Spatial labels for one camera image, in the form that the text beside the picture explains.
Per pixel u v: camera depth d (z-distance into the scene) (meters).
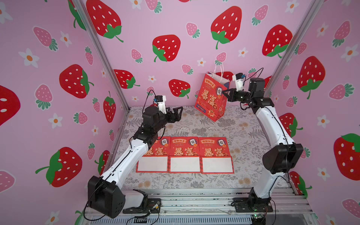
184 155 0.93
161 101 0.64
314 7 0.69
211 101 0.90
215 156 0.93
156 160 0.92
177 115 0.66
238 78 0.70
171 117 0.65
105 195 0.39
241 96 0.70
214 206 0.75
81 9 0.69
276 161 0.48
